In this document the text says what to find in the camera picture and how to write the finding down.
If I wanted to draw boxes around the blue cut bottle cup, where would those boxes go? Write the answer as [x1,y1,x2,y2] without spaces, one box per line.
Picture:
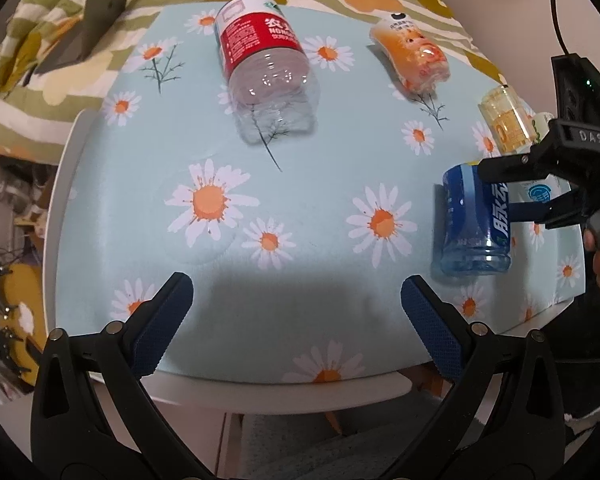
[436,164,512,278]

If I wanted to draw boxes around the pale green label bottle cup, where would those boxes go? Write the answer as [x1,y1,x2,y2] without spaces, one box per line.
[531,112,554,144]

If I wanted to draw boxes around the yellow label bottle cup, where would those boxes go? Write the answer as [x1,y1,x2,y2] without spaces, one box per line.
[478,86,535,155]

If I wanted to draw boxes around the orange label bottle cup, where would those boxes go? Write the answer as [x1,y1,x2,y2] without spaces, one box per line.
[370,12,451,94]

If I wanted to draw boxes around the red label water bottle cup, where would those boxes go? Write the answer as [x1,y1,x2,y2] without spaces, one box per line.
[215,0,320,144]

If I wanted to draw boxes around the daisy print blue tablecloth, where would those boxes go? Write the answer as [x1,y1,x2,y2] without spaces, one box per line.
[50,3,584,384]

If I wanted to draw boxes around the striped flower blanket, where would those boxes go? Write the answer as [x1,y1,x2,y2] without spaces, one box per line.
[0,0,504,165]

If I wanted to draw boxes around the dark grey laptop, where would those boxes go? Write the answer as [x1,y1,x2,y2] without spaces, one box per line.
[34,0,128,75]

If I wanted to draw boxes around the black cable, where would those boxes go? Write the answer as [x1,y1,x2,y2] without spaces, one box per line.
[550,0,579,59]

